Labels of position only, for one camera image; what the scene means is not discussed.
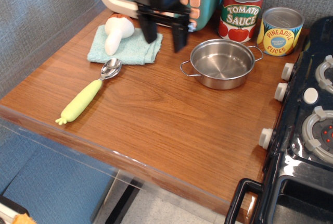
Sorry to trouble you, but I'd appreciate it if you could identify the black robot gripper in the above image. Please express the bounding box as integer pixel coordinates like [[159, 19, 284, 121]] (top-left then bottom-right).
[[135, 0, 190, 53]]

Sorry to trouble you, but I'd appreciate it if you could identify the stainless steel pot with handles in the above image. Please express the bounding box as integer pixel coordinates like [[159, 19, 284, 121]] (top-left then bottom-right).
[[180, 39, 264, 90]]

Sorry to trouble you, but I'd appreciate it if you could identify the light blue folded cloth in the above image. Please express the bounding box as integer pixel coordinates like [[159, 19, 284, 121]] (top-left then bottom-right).
[[87, 25, 163, 65]]

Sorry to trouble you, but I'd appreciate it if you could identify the white plush mushroom toy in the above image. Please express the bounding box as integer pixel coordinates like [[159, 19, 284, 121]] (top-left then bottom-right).
[[104, 14, 135, 56]]

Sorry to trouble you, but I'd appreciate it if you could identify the tomato sauce can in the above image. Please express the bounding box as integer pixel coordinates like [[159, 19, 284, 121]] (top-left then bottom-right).
[[218, 0, 263, 43]]

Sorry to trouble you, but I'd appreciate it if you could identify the pineapple slices can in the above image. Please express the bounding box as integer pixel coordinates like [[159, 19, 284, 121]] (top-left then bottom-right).
[[257, 7, 305, 57]]

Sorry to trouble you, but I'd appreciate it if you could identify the black toy stove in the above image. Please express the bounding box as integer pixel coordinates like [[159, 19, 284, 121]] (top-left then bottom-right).
[[225, 16, 332, 223]]

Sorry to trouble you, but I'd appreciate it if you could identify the orange object at corner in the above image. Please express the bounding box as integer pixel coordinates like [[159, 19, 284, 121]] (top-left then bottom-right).
[[12, 214, 36, 224]]

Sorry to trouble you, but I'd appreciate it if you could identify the spoon with yellow-green handle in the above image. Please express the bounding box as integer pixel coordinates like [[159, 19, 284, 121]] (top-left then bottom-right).
[[55, 58, 122, 125]]

